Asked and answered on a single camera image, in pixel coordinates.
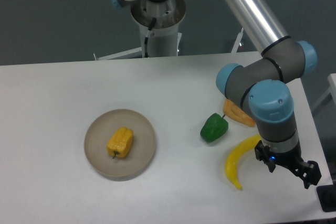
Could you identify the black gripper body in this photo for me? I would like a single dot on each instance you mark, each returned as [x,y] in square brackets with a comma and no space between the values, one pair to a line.
[286,153]

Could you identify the black device at table edge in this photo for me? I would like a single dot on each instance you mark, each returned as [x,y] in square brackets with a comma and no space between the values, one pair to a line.
[326,195]

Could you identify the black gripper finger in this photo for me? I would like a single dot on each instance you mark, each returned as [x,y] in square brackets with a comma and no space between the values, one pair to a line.
[262,153]
[308,172]

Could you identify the orange pepper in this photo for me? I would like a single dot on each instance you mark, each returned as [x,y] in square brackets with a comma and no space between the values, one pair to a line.
[235,113]

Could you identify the beige round plate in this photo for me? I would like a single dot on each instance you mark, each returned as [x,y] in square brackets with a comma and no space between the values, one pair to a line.
[140,155]

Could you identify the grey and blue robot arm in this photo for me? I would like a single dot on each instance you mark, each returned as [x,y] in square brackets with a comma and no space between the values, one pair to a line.
[259,89]

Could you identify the yellow banana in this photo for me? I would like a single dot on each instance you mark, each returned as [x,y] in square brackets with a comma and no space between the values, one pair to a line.
[234,156]

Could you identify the yellow bell pepper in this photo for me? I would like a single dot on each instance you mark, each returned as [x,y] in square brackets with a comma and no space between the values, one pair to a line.
[120,143]

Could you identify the green bell pepper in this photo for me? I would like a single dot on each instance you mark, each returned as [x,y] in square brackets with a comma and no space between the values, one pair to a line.
[214,128]

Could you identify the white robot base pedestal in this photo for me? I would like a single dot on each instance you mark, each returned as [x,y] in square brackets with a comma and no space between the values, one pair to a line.
[158,26]

